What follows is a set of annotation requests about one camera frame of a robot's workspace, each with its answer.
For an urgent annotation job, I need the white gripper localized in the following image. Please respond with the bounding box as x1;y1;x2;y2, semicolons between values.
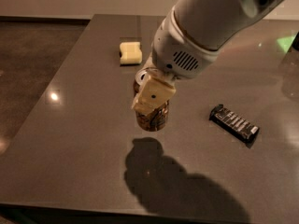
132;8;219;115

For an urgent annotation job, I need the yellow sponge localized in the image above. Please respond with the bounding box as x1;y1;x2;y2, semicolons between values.
120;42;142;65

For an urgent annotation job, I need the orange soda can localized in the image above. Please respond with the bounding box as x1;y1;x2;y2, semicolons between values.
133;69;169;132

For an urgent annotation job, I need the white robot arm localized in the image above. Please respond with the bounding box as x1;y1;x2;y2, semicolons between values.
132;0;284;115

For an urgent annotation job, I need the black snack bar wrapper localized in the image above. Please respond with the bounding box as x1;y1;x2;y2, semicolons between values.
209;104;260;145

